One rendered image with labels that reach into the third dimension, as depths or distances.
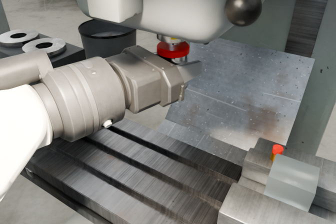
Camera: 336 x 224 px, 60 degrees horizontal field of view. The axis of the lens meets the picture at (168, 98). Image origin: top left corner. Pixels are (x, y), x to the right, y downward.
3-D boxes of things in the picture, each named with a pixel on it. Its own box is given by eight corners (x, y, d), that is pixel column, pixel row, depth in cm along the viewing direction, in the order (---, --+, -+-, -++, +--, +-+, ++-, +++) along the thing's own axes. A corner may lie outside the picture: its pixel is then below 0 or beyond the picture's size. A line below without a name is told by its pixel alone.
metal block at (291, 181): (303, 222, 40) (315, 194, 37) (260, 204, 43) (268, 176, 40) (309, 195, 44) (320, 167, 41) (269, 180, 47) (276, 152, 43)
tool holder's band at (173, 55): (190, 58, 40) (191, 51, 39) (156, 58, 40) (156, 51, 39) (187, 44, 44) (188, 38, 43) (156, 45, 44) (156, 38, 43)
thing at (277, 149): (279, 164, 46) (282, 152, 45) (269, 160, 47) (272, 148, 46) (281, 157, 47) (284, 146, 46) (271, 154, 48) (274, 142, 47)
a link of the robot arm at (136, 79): (187, 57, 35) (96, 89, 29) (183, 121, 40) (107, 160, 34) (130, 29, 43) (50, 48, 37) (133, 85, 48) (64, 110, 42)
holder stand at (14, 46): (57, 140, 67) (35, 62, 56) (5, 108, 78) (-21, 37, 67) (96, 115, 76) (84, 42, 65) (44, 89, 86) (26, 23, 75)
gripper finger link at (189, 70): (197, 75, 44) (165, 88, 41) (199, 56, 42) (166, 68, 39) (205, 79, 43) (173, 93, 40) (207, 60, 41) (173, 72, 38)
